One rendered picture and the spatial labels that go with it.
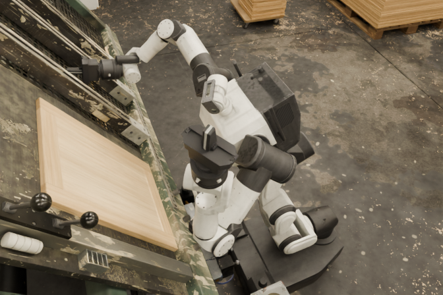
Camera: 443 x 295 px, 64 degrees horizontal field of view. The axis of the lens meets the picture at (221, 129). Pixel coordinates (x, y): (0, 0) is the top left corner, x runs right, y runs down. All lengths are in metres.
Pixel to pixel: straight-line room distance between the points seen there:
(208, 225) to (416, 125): 2.74
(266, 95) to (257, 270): 1.21
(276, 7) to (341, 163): 2.22
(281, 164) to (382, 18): 3.55
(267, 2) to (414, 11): 1.65
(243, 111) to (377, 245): 1.66
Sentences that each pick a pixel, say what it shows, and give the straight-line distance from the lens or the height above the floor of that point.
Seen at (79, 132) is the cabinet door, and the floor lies 1.23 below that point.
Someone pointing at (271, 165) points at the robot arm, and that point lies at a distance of 1.03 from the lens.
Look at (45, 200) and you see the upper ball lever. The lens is 0.75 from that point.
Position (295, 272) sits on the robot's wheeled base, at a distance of 2.16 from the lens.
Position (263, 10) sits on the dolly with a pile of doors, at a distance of 4.41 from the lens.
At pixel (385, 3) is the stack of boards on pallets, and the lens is 4.39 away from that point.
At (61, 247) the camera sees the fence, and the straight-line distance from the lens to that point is 0.95.
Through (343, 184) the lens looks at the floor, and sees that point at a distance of 2.79.
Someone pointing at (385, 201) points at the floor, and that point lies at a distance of 2.81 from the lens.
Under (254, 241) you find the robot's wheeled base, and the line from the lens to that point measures 2.21.
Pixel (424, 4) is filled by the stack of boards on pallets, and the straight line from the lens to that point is 4.78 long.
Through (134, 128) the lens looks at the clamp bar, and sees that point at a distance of 1.64.
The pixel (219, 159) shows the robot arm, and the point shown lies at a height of 1.57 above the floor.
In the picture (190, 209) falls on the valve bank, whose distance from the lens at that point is 1.64.
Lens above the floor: 2.11
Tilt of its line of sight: 44 degrees down
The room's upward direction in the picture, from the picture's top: straight up
